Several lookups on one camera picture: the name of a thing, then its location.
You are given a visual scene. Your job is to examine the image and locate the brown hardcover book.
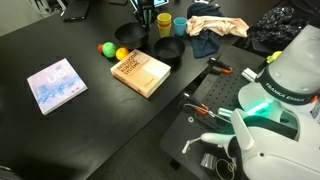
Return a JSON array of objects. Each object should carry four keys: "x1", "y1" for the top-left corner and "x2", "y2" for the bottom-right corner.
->
[{"x1": 109, "y1": 48, "x2": 172, "y2": 99}]

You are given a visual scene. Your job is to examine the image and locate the black speckled cloth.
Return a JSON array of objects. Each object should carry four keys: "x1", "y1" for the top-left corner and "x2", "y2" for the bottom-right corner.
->
[{"x1": 248, "y1": 4, "x2": 306, "y2": 56}]

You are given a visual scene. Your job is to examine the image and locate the blue and white book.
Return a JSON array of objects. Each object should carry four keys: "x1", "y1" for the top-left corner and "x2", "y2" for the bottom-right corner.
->
[{"x1": 26, "y1": 57, "x2": 89, "y2": 116}]

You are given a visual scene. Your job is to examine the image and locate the peach cloth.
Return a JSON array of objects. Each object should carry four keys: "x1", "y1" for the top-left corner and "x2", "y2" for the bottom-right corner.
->
[{"x1": 185, "y1": 15, "x2": 250, "y2": 39}]

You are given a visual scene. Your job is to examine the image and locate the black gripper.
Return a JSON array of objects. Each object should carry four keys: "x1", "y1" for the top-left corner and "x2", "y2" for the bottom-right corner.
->
[{"x1": 134, "y1": 0, "x2": 158, "y2": 28}]

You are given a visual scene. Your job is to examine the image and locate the black perforated mount board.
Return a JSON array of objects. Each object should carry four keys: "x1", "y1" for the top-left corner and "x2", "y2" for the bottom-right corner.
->
[{"x1": 159, "y1": 44, "x2": 271, "y2": 180}]

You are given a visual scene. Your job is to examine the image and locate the yellow plastic cup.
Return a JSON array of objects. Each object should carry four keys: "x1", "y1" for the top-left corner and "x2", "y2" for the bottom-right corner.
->
[
  {"x1": 156, "y1": 12, "x2": 173, "y2": 25},
  {"x1": 157, "y1": 25, "x2": 172, "y2": 39}
]

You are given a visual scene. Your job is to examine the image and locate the yellow orange ball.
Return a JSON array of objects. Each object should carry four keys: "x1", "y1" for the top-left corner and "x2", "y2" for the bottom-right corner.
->
[{"x1": 115, "y1": 46, "x2": 130, "y2": 62}]

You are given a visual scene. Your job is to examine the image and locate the large black bowl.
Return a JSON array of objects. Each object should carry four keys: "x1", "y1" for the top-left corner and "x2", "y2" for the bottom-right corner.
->
[{"x1": 153, "y1": 36, "x2": 187, "y2": 64}]

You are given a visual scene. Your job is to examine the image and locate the metal chair legs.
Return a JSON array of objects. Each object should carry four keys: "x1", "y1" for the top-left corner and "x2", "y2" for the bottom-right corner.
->
[{"x1": 28, "y1": 0, "x2": 68, "y2": 16}]

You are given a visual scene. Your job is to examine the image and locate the silver metal block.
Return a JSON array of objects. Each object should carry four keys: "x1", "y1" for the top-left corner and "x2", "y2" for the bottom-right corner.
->
[{"x1": 240, "y1": 67, "x2": 258, "y2": 83}]

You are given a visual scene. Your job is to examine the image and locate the white cable plug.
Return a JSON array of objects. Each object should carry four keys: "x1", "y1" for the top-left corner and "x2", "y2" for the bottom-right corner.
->
[{"x1": 181, "y1": 137, "x2": 204, "y2": 155}]

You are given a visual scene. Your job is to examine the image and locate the black flat device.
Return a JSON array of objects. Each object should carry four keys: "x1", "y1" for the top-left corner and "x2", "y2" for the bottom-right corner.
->
[{"x1": 60, "y1": 0, "x2": 92, "y2": 23}]

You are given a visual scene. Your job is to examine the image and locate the yellow green object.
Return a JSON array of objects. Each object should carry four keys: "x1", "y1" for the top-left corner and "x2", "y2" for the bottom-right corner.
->
[{"x1": 265, "y1": 50, "x2": 283, "y2": 65}]

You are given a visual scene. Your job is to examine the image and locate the green ball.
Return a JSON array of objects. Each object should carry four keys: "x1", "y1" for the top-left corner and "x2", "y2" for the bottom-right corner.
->
[{"x1": 101, "y1": 41, "x2": 118, "y2": 59}]

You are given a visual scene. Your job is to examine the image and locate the blue plastic cup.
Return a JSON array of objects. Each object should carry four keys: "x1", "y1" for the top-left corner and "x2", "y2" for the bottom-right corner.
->
[{"x1": 173, "y1": 16, "x2": 188, "y2": 38}]

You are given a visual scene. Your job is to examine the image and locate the black clamp orange handle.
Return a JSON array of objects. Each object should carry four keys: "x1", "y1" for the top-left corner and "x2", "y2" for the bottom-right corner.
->
[
  {"x1": 205, "y1": 57, "x2": 234, "y2": 76},
  {"x1": 181, "y1": 92, "x2": 212, "y2": 117}
]

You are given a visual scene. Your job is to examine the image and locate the tan rubber band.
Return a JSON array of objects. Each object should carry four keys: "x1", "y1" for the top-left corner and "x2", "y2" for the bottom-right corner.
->
[{"x1": 214, "y1": 157, "x2": 238, "y2": 180}]

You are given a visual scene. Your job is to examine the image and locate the small clear plastic bag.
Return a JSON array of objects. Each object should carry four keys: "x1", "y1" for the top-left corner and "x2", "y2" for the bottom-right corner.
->
[{"x1": 200, "y1": 152, "x2": 217, "y2": 170}]

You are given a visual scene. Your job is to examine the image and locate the thin grey cable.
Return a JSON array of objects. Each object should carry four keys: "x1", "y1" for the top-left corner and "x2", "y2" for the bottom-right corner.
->
[{"x1": 183, "y1": 103, "x2": 233, "y2": 125}]

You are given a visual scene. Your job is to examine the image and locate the dark grey rounded object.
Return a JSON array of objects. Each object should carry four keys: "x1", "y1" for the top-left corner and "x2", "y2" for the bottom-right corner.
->
[{"x1": 0, "y1": 164, "x2": 24, "y2": 180}]

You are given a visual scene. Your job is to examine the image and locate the dark blue cloth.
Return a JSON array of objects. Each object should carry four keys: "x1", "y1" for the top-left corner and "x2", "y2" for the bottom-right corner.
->
[{"x1": 186, "y1": 2, "x2": 225, "y2": 60}]

